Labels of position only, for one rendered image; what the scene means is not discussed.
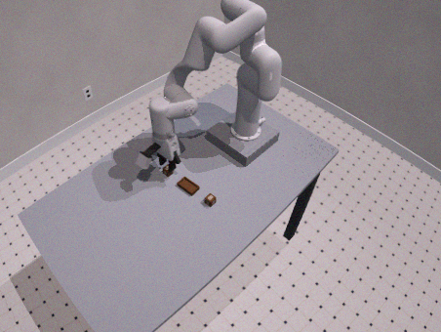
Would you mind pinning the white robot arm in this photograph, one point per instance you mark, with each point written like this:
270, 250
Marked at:
260, 72

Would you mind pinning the brown calendar cube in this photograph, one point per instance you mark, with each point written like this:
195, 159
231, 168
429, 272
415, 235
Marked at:
210, 200
166, 171

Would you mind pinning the brown shallow tray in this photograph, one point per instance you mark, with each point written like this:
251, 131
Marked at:
187, 185

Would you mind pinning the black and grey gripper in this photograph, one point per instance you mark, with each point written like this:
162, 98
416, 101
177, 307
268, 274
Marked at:
170, 149

